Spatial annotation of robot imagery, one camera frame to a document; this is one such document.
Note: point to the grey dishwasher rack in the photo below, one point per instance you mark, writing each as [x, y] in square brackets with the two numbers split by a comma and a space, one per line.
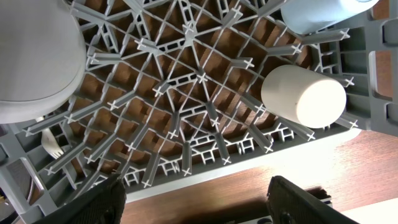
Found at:
[171, 97]

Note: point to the white plastic fork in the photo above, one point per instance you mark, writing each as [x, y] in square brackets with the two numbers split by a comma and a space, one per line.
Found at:
[50, 144]

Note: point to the grey plate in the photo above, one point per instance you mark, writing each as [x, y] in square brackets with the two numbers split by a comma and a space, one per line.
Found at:
[43, 57]

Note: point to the small white cup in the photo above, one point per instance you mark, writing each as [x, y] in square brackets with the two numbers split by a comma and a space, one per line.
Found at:
[303, 96]

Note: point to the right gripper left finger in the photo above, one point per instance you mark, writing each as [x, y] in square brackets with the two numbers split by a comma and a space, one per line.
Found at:
[103, 204]

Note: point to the blue plastic cup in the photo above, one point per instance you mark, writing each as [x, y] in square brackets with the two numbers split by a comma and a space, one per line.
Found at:
[309, 16]

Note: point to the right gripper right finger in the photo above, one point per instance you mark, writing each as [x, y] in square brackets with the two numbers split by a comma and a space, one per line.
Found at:
[288, 203]

